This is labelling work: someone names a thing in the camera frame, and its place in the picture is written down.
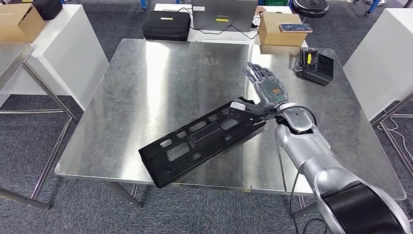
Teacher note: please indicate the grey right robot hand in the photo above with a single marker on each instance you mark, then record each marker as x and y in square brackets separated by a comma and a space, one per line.
[272, 92]

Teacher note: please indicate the round black stool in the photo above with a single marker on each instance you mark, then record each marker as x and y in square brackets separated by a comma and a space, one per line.
[309, 7]

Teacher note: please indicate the smartphone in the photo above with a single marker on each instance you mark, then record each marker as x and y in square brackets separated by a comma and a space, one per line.
[295, 28]

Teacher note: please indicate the black remote controller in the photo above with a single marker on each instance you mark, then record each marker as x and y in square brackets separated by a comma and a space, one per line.
[319, 69]

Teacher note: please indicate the black bag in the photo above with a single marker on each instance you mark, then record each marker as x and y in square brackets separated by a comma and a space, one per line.
[48, 8]

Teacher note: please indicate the white desk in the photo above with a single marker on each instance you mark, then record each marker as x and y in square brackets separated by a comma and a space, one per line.
[226, 37]

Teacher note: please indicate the black carry case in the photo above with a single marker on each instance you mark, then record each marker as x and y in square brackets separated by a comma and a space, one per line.
[166, 27]

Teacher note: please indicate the open cardboard box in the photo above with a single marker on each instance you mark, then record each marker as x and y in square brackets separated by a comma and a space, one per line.
[16, 22]

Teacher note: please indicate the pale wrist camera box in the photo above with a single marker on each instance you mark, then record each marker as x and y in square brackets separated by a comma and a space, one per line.
[237, 105]

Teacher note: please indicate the grey laptop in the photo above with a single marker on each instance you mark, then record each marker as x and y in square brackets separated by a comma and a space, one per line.
[226, 13]

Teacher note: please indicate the closed cardboard box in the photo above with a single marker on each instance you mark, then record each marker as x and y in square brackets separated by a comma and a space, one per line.
[277, 38]

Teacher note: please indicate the white cabinet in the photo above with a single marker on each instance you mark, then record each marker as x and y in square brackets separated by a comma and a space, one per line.
[380, 58]
[71, 55]

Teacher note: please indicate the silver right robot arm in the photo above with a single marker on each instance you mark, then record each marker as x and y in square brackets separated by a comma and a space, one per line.
[309, 151]

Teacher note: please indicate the long black plastic part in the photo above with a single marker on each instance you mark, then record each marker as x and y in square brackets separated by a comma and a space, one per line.
[161, 168]

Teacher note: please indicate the steel workbench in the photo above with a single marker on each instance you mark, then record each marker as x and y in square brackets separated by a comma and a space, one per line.
[161, 71]

